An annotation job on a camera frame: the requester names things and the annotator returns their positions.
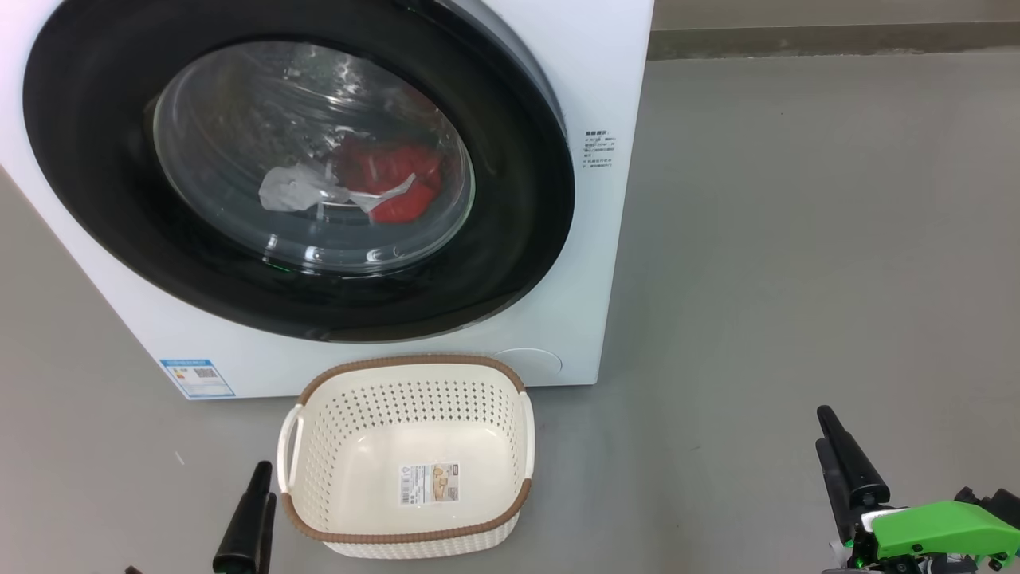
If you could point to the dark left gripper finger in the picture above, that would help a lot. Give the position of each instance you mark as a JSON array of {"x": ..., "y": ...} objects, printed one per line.
[
  {"x": 239, "y": 542},
  {"x": 269, "y": 534}
]

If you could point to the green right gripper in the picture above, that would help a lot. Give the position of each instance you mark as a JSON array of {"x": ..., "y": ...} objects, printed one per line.
[{"x": 932, "y": 530}]

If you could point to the dark washing machine door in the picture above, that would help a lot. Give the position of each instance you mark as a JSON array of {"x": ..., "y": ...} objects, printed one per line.
[{"x": 510, "y": 239}]

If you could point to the red and white garment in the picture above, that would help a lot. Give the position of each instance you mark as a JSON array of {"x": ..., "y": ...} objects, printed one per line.
[{"x": 390, "y": 171}]

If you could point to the cream perforated laundry basket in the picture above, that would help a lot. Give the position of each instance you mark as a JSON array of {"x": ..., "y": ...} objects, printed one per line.
[{"x": 358, "y": 446}]

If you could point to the printed product label sticker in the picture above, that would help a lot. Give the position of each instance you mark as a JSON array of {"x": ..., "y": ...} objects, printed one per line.
[{"x": 429, "y": 483}]

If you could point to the white front-load washing machine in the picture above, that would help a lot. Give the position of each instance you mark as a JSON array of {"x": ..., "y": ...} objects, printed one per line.
[{"x": 606, "y": 263}]

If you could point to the blue energy label sticker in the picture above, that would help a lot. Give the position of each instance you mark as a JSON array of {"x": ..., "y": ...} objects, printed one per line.
[{"x": 198, "y": 378}]

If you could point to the round white filter cover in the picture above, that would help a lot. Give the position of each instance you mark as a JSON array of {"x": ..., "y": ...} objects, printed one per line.
[{"x": 530, "y": 360}]

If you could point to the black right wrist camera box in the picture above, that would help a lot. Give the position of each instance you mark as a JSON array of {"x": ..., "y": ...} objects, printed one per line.
[{"x": 1000, "y": 504}]

